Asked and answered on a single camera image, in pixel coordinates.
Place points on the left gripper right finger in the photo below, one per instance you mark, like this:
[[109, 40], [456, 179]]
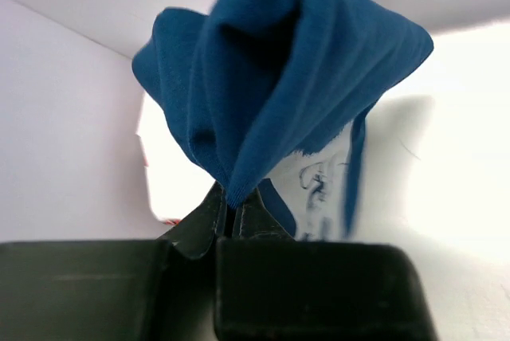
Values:
[[271, 287]]

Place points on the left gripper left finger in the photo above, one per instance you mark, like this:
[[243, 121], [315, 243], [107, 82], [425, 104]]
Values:
[[156, 289]]

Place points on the white and red t shirt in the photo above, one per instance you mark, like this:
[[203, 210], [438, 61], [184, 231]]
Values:
[[160, 192]]

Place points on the blue t shirt with print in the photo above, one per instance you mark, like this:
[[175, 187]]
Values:
[[273, 95]]

